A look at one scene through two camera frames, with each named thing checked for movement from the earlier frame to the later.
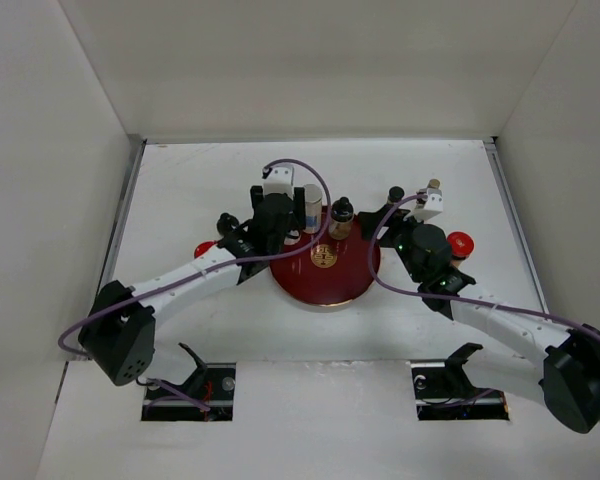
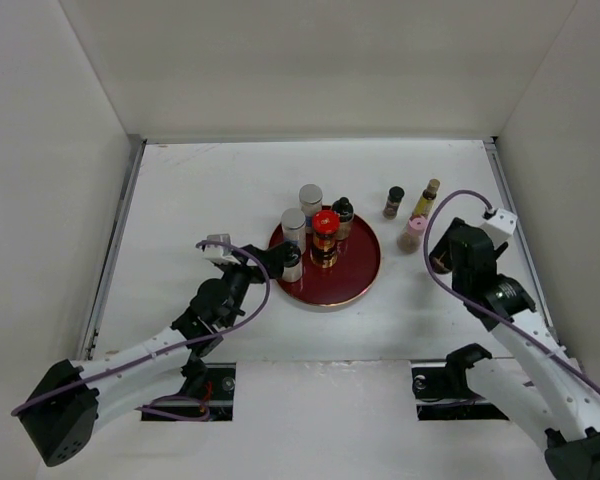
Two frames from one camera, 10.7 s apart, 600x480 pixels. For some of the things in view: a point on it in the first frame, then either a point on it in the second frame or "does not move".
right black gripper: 365,219 -> 445,240
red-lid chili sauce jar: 202,247 -> 325,226
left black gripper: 297,213 -> 272,257
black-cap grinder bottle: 340,225 does not move
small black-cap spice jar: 396,194 does not move
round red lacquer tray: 331,272 does not move
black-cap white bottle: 224,223 -> 292,268
